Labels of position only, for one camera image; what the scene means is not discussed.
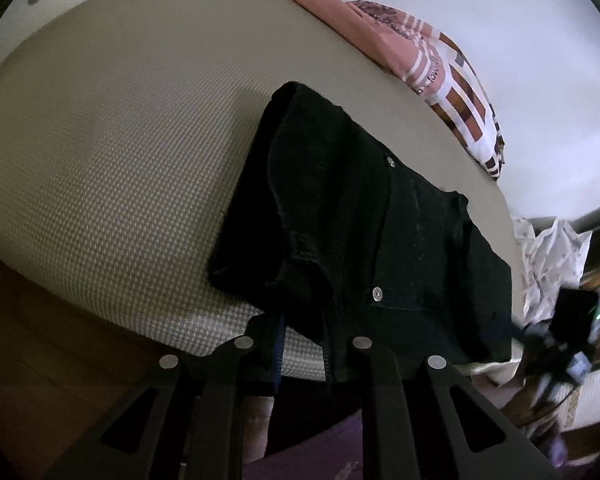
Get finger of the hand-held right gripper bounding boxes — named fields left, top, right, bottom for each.
left=500, top=317, right=546, bottom=356

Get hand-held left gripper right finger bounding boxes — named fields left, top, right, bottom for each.
left=322, top=317, right=563, bottom=480

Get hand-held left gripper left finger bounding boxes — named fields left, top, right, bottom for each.
left=45, top=310, right=286, bottom=480

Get black pants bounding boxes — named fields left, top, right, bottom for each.
left=207, top=81, right=516, bottom=386

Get white dotted cloth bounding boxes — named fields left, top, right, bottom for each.
left=512, top=216, right=593, bottom=326

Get grey furniture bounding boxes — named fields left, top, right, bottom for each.
left=525, top=212, right=600, bottom=235

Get purple clothing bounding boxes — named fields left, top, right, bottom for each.
left=240, top=405, right=371, bottom=480

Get beige bed mattress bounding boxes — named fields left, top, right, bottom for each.
left=0, top=0, right=528, bottom=386

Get pink brown checked pillow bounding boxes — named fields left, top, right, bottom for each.
left=285, top=0, right=506, bottom=181

